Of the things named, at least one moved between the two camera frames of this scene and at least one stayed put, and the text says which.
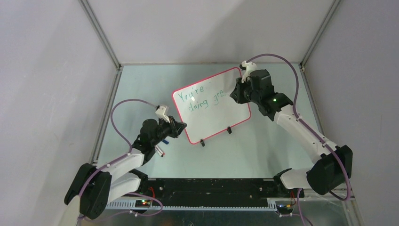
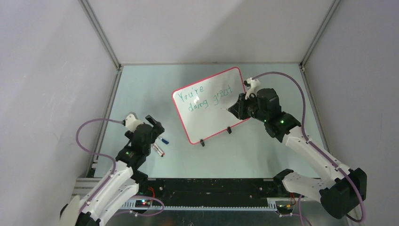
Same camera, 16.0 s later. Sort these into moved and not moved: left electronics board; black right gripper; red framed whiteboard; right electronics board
Moved: black right gripper
Not moved: right electronics board; red framed whiteboard; left electronics board
